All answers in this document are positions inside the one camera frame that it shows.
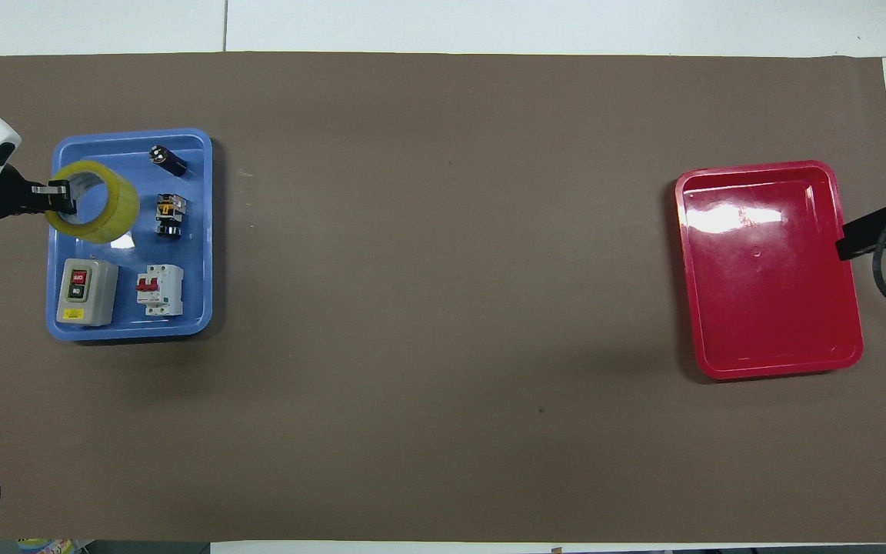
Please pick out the blue plastic tray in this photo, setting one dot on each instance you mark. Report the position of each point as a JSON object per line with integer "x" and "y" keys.
{"x": 197, "y": 254}

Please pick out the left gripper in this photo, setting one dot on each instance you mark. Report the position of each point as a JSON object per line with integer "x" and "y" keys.
{"x": 8, "y": 196}

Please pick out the yellow tape roll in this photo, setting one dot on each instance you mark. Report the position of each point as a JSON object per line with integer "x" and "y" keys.
{"x": 116, "y": 211}

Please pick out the white circuit breaker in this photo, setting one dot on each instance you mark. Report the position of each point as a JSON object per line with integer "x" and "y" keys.
{"x": 160, "y": 291}

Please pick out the red plastic tray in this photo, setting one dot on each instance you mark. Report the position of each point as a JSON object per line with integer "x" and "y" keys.
{"x": 766, "y": 292}

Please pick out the grey on-off switch box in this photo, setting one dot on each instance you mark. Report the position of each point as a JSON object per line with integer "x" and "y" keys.
{"x": 88, "y": 292}

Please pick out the black and yellow contactor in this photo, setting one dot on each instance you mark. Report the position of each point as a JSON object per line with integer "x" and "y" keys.
{"x": 170, "y": 215}

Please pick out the small dark battery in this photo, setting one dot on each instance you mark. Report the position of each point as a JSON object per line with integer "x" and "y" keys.
{"x": 168, "y": 160}

